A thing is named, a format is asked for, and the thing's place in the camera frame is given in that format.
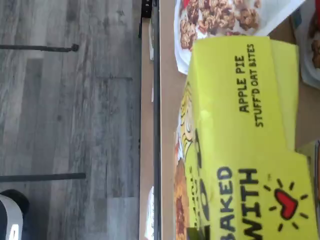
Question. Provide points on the white organic pantry carton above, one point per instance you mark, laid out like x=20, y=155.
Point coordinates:
x=150, y=212

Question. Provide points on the granola bag orange label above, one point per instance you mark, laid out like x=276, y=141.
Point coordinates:
x=312, y=50

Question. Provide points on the wooden shelf board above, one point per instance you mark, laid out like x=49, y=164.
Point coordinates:
x=167, y=112

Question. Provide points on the white carton blue print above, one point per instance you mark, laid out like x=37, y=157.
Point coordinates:
x=151, y=37

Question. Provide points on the black metal leg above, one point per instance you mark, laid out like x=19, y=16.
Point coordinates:
x=37, y=47
x=42, y=177

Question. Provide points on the granola bag red label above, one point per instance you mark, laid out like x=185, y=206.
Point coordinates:
x=212, y=20

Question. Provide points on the green apple pie oat box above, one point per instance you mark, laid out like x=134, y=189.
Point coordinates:
x=237, y=150
x=285, y=87

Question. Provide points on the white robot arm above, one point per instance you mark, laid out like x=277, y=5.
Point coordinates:
x=10, y=217

